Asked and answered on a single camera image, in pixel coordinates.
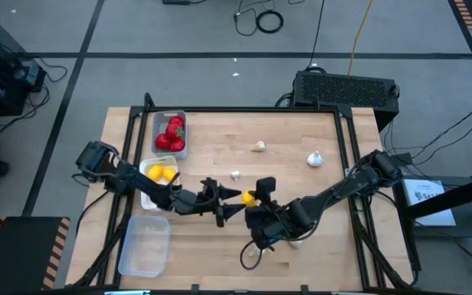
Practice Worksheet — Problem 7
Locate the clear plastic bin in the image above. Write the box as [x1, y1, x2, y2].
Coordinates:
[117, 214, 172, 279]

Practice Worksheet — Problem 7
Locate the white plastic basket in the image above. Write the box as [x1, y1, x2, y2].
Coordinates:
[138, 155, 181, 212]

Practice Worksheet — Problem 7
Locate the thin black cable with plug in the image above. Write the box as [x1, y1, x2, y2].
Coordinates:
[233, 0, 258, 37]

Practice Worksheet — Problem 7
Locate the black metal table frame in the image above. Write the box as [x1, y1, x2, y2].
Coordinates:
[66, 92, 421, 295]

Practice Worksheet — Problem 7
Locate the light grey plastic basket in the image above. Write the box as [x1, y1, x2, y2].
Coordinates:
[151, 110, 189, 161]

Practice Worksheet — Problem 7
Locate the black hanging cable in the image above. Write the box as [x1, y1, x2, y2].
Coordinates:
[306, 0, 326, 70]

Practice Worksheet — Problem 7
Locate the yellow hanging cable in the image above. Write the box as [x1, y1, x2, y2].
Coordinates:
[347, 0, 374, 76]

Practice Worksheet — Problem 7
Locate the black metal frame beam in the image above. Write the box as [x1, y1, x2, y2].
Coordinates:
[406, 170, 472, 220]

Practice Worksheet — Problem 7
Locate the dark grey side table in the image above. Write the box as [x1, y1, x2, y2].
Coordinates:
[393, 175, 472, 251]

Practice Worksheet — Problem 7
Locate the coiled black cable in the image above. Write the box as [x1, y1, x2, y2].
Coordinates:
[255, 9, 284, 34]

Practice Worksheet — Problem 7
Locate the black perforated computer case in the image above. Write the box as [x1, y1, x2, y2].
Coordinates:
[292, 70, 400, 132]

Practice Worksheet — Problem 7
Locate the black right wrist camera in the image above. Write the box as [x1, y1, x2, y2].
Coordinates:
[255, 176, 277, 202]

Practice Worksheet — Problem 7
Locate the white label box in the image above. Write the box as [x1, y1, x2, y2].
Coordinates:
[402, 178, 457, 228]

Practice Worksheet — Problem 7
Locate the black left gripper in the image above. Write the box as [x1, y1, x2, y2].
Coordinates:
[197, 176, 247, 229]

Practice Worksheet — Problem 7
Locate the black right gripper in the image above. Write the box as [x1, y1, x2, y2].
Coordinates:
[246, 203, 290, 249]

